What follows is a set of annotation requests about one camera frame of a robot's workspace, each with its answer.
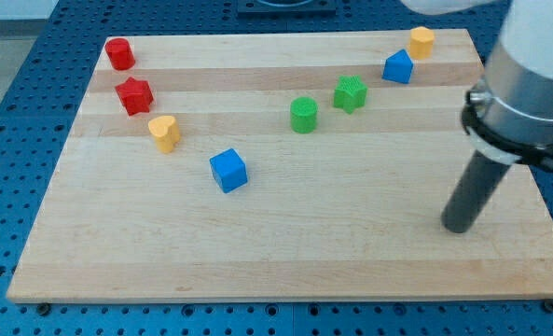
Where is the blue cube block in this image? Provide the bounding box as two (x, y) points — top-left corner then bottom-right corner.
(209, 148), (248, 193)

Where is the green star block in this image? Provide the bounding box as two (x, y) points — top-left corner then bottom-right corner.
(333, 76), (367, 114)

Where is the yellow heart block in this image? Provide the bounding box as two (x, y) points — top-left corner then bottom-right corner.
(148, 116), (181, 154)

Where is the red cylinder block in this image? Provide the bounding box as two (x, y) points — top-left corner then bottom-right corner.
(104, 37), (135, 71)

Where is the yellow hexagon block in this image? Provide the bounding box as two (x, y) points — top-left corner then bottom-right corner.
(408, 26), (435, 60)

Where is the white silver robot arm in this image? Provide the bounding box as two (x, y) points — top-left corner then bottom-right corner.
(462, 0), (553, 171)

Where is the red star block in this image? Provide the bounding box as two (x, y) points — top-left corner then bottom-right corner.
(115, 77), (154, 117)

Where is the wooden board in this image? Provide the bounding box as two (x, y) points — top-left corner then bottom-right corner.
(7, 29), (553, 303)

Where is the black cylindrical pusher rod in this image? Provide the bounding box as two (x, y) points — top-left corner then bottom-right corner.
(441, 151), (510, 233)

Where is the green cylinder block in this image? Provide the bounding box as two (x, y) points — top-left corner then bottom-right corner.
(290, 97), (318, 133)

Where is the blue triangle block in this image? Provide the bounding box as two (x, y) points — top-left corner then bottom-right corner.
(381, 49), (413, 84)

